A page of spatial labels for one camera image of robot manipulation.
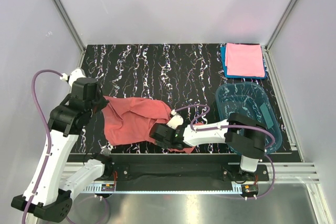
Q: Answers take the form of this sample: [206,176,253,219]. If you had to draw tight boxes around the teal transparent plastic basket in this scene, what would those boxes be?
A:
[215,82,282,154]

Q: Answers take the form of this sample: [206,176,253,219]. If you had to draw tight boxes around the slotted cable duct rail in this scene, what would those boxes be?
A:
[82,182,257,195]

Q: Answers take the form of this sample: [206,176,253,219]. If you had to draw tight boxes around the folded pink t shirt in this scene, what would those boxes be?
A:
[225,42,265,78]

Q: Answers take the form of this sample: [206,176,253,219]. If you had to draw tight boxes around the right aluminium frame post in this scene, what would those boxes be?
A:
[265,0,316,51]

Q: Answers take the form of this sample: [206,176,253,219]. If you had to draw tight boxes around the aluminium frame post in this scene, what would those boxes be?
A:
[52,0,86,53]
[265,0,316,51]

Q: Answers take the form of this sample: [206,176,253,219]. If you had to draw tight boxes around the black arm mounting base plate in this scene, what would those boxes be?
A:
[111,154,270,193]

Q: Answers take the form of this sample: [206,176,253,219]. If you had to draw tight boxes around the folded blue t shirt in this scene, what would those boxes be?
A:
[219,43,268,80]

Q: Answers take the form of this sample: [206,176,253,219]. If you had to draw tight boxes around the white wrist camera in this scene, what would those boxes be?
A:
[60,68,86,87]
[167,110,184,130]

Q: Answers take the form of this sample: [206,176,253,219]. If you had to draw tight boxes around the coral red t shirt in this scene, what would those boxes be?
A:
[101,97,204,154]

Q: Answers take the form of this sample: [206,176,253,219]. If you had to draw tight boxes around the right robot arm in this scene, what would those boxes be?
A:
[149,113,267,180]

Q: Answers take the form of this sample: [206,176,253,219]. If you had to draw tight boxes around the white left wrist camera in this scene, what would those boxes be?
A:
[60,68,86,87]

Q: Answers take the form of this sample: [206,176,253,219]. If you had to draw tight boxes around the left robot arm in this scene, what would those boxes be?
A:
[11,77,113,223]

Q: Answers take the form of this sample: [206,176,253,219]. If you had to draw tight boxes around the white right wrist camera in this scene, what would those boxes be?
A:
[167,110,184,130]

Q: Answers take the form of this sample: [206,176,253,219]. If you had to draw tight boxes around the left aluminium frame post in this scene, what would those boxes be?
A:
[52,0,86,53]

